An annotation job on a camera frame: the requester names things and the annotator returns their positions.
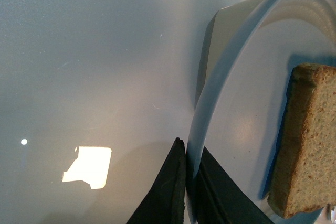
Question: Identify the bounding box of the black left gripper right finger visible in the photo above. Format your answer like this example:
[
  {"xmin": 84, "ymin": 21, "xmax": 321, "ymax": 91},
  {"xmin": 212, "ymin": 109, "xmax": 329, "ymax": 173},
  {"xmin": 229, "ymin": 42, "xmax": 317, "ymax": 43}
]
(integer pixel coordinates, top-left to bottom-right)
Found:
[{"xmin": 195, "ymin": 148, "xmax": 272, "ymax": 224}]

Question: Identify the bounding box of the light blue round plate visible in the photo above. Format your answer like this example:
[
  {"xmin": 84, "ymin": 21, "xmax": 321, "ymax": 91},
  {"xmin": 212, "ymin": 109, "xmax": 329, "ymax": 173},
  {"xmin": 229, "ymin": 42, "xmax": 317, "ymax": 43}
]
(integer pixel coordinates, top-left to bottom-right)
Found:
[{"xmin": 186, "ymin": 0, "xmax": 335, "ymax": 223}]

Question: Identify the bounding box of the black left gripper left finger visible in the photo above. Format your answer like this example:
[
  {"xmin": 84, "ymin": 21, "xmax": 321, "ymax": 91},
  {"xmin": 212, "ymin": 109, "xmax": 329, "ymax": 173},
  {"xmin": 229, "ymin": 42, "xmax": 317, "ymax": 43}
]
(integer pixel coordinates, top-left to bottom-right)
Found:
[{"xmin": 127, "ymin": 138, "xmax": 186, "ymax": 223}]

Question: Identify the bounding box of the slice of brown bread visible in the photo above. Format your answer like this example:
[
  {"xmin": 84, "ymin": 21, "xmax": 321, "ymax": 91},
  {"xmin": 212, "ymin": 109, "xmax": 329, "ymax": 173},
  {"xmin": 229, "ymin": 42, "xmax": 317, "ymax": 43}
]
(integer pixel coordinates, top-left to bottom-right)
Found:
[{"xmin": 267, "ymin": 63, "xmax": 335, "ymax": 219}]

